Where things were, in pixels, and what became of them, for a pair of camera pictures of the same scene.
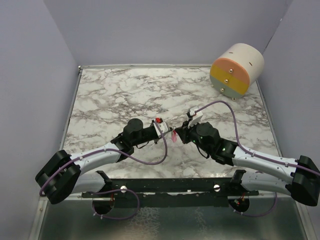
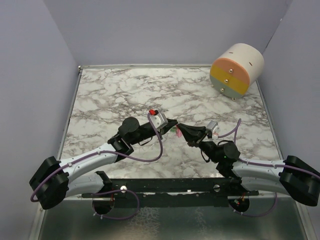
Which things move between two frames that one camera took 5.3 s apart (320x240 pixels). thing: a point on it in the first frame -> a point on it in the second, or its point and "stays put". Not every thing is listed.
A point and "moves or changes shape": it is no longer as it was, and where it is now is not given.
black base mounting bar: x=171 y=193 stays put
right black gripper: x=183 y=133 stays put
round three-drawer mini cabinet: x=233 y=72 stays put
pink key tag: x=174 y=136 moves or changes shape
